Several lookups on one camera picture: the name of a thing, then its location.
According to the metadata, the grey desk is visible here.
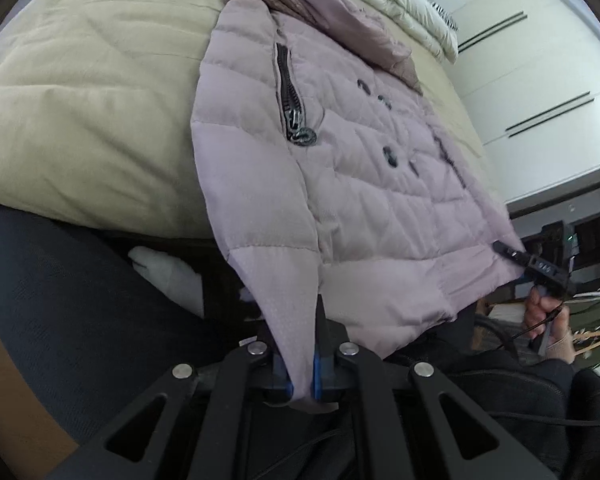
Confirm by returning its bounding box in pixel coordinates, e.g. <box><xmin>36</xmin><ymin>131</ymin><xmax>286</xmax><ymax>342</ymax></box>
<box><xmin>506</xmin><ymin>159</ymin><xmax>600</xmax><ymax>221</ymax></box>

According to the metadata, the black electronic device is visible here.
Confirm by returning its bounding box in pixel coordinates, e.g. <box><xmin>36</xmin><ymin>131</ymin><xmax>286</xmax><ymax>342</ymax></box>
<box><xmin>524</xmin><ymin>219</ymin><xmax>583</xmax><ymax>263</ymax></box>

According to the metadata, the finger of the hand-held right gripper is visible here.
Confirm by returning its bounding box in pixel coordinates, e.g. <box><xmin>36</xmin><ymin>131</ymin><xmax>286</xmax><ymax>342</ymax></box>
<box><xmin>492</xmin><ymin>240</ymin><xmax>531</xmax><ymax>267</ymax></box>

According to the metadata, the white cloth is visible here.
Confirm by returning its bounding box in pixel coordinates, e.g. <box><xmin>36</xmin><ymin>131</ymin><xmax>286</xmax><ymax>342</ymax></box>
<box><xmin>128</xmin><ymin>246</ymin><xmax>205</xmax><ymax>318</ymax></box>

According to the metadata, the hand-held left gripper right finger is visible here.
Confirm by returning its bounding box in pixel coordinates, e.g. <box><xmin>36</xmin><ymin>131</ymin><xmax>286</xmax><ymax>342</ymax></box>
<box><xmin>311</xmin><ymin>294</ymin><xmax>557</xmax><ymax>480</ymax></box>

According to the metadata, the white wardrobe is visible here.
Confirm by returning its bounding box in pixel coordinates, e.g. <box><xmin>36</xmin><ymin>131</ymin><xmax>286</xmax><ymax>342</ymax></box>
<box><xmin>420</xmin><ymin>0</ymin><xmax>600</xmax><ymax>206</ymax></box>

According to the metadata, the zebra striped pillow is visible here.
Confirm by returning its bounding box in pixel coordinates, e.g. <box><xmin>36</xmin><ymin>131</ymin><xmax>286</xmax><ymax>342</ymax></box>
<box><xmin>414</xmin><ymin>0</ymin><xmax>460</xmax><ymax>33</ymax></box>

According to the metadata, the person's leg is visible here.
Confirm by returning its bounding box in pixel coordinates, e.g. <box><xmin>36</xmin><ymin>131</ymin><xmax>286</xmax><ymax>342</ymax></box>
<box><xmin>380</xmin><ymin>305</ymin><xmax>578</xmax><ymax>480</ymax></box>
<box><xmin>0</xmin><ymin>203</ymin><xmax>261</xmax><ymax>443</ymax></box>

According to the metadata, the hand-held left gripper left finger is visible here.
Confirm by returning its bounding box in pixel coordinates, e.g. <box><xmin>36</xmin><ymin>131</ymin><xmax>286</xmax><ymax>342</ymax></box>
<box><xmin>45</xmin><ymin>341</ymin><xmax>295</xmax><ymax>480</ymax></box>

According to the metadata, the person's right forearm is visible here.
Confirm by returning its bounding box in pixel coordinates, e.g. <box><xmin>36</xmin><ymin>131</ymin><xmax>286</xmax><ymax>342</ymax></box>
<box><xmin>532</xmin><ymin>357</ymin><xmax>578</xmax><ymax>401</ymax></box>

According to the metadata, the bed with beige sheet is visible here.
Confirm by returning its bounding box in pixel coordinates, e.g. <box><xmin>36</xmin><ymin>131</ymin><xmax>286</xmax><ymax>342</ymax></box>
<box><xmin>0</xmin><ymin>0</ymin><xmax>486</xmax><ymax>241</ymax></box>

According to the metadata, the white folded duvet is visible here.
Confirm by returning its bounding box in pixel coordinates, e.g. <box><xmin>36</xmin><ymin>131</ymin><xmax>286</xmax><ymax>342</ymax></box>
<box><xmin>316</xmin><ymin>0</ymin><xmax>461</xmax><ymax>65</ymax></box>

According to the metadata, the person's right hand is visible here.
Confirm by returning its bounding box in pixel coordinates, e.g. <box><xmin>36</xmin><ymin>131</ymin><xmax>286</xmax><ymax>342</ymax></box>
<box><xmin>523</xmin><ymin>284</ymin><xmax>577</xmax><ymax>362</ymax></box>

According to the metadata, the mauve hooded down jacket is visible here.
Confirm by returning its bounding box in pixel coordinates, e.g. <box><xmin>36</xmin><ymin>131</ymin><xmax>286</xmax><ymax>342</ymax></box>
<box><xmin>190</xmin><ymin>0</ymin><xmax>529</xmax><ymax>415</ymax></box>

